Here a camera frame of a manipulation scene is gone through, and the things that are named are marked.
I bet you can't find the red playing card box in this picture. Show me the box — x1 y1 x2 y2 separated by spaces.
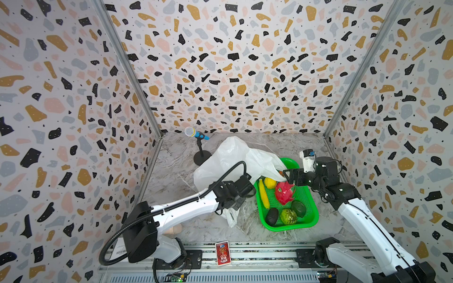
215 241 232 266

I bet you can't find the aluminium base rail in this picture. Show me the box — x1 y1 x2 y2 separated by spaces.
98 242 358 283

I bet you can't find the yellow lemon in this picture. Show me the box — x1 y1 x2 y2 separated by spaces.
264 178 277 189

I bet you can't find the dark brown avocado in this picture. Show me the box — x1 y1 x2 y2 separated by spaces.
265 208 279 226

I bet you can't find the black corrugated cable conduit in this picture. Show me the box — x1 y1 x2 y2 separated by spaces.
98 160 247 266

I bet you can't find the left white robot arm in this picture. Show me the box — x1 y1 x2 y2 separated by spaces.
122 174 256 269

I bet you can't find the aluminium corner post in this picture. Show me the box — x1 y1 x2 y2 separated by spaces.
92 0 163 140
323 0 404 140

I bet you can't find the yellow banana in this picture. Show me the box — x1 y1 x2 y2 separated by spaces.
258 179 270 209

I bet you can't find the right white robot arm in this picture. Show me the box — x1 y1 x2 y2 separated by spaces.
283 156 435 283

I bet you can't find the white plastic bag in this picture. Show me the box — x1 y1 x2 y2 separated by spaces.
193 136 288 228

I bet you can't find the aluminium corner post right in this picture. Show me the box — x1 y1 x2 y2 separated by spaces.
323 0 404 140

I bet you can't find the circuit board right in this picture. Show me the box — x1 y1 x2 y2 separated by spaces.
317 271 337 283

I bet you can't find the aluminium corner post left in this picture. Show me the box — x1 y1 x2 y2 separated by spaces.
92 0 163 140

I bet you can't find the green circuit board left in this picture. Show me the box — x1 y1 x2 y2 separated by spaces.
163 273 187 283

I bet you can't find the red dragon fruit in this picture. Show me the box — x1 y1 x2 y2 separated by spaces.
275 182 294 205

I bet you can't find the green plastic perforated basket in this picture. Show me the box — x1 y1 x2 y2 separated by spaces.
254 157 320 232

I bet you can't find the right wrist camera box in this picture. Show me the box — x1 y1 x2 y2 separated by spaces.
299 149 316 173

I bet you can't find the green custard apple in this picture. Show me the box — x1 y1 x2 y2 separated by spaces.
280 209 298 225

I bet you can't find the blue microphone on stand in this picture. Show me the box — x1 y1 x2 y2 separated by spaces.
184 127 212 166

